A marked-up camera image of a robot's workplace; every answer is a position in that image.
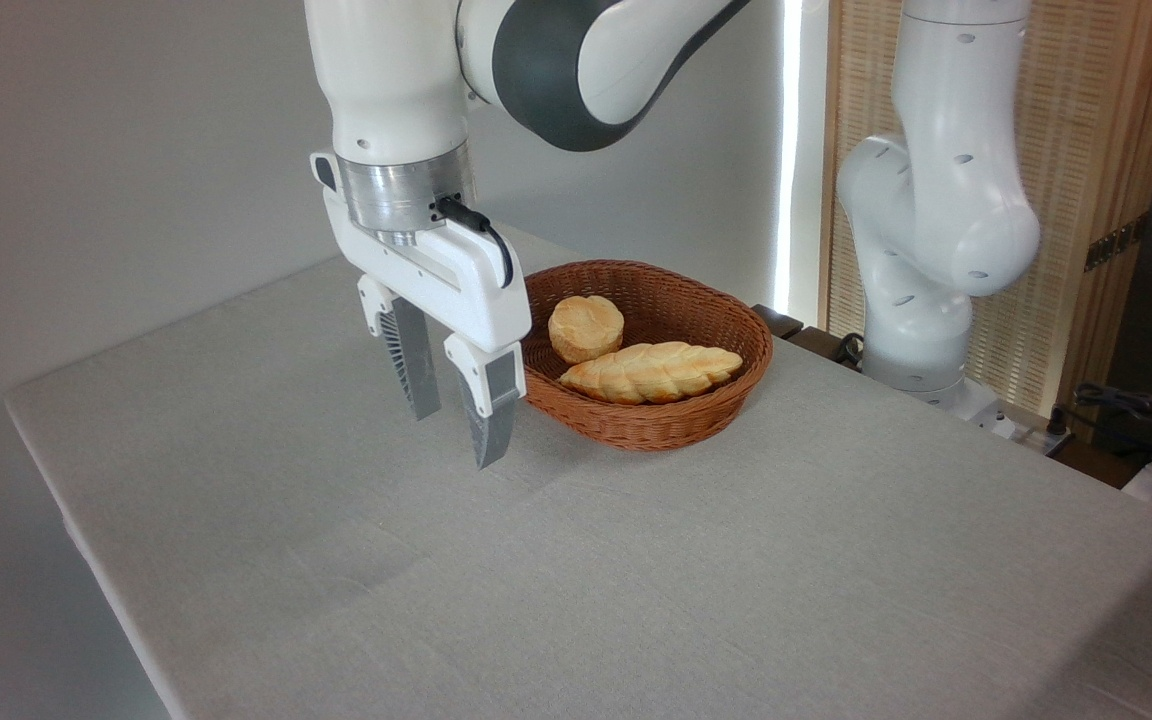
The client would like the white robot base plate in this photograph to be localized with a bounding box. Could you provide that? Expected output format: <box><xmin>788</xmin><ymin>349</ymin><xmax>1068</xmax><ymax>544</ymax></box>
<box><xmin>921</xmin><ymin>378</ymin><xmax>1023</xmax><ymax>442</ymax></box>

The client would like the wooden slatted screen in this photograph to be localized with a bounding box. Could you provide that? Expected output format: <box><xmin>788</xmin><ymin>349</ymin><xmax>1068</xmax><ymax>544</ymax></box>
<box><xmin>820</xmin><ymin>0</ymin><xmax>1152</xmax><ymax>422</ymax></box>

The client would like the dark brown wooden block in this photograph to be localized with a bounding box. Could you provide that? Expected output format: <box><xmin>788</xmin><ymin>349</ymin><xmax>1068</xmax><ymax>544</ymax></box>
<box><xmin>751</xmin><ymin>303</ymin><xmax>805</xmax><ymax>340</ymax></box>

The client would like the braided bread loaf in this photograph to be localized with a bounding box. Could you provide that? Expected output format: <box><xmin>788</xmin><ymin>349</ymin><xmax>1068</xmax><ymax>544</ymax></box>
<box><xmin>557</xmin><ymin>341</ymin><xmax>744</xmax><ymax>406</ymax></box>

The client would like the round bread roll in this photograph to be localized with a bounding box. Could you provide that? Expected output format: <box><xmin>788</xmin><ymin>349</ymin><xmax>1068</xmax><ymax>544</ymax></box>
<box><xmin>548</xmin><ymin>294</ymin><xmax>626</xmax><ymax>365</ymax></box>

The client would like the black cable bundle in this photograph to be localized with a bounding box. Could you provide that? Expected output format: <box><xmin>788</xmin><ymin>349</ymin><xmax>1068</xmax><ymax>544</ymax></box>
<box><xmin>1048</xmin><ymin>381</ymin><xmax>1152</xmax><ymax>473</ymax></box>

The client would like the grey tablecloth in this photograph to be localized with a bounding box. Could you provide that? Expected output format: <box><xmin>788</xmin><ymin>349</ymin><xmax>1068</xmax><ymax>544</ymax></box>
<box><xmin>4</xmin><ymin>210</ymin><xmax>1152</xmax><ymax>720</ymax></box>

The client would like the dark metal screen hinge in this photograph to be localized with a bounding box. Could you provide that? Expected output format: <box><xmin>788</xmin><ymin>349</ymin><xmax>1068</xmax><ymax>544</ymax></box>
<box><xmin>1083</xmin><ymin>212</ymin><xmax>1151</xmax><ymax>273</ymax></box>

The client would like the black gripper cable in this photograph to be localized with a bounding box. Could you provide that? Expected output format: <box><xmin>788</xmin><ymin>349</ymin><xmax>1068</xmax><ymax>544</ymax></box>
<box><xmin>435</xmin><ymin>195</ymin><xmax>516</xmax><ymax>290</ymax></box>

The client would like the brown wicker basket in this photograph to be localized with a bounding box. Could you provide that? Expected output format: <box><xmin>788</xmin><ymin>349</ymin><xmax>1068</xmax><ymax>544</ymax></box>
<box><xmin>519</xmin><ymin>259</ymin><xmax>775</xmax><ymax>453</ymax></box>

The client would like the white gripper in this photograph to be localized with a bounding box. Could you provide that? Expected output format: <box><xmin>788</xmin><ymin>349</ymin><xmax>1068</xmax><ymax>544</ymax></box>
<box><xmin>310</xmin><ymin>151</ymin><xmax>534</xmax><ymax>470</ymax></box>

